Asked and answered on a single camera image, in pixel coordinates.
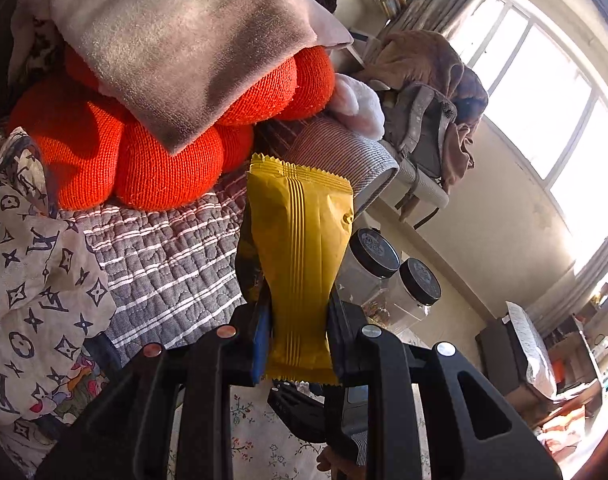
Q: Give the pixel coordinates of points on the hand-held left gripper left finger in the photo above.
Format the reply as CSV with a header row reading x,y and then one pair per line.
x,y
261,345

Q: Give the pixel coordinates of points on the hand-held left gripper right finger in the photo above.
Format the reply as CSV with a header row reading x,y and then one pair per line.
x,y
341,345

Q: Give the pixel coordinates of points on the yellow snack packet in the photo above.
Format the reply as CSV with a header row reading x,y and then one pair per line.
x,y
299,260

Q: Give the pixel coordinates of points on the person's right hand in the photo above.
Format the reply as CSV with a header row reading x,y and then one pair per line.
x,y
334,462

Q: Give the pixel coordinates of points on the floral tablecloth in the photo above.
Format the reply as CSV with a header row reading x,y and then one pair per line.
x,y
264,445

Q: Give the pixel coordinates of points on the clear jar with black lid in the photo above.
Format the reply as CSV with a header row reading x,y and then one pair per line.
x,y
371,260
416,285

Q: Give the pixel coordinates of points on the grey striped quilt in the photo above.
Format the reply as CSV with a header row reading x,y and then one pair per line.
x,y
174,260

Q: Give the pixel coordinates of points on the silver quilted cover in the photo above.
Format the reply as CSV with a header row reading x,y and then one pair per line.
x,y
531,345

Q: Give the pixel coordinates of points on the orange knitted cushion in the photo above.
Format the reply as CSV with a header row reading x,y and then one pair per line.
x,y
154,170

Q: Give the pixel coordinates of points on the grey backpack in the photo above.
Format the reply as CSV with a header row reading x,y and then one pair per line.
x,y
423,125

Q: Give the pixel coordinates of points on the beige monogram cloth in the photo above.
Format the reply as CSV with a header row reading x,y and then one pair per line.
x,y
34,285

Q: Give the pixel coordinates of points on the orange plastic bags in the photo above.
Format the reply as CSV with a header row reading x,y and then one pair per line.
x,y
561,430

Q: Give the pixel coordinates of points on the wooden desk shelf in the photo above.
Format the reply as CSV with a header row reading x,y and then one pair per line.
x,y
578,355

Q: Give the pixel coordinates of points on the white plush cloth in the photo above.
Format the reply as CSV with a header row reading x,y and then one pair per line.
x,y
359,105

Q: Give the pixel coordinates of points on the brown blanket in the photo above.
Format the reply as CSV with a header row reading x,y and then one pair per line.
x,y
423,55

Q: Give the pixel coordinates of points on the window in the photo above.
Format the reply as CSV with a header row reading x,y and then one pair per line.
x,y
548,110

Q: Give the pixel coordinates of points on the grey pink blanket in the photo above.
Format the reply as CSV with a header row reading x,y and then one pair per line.
x,y
184,35

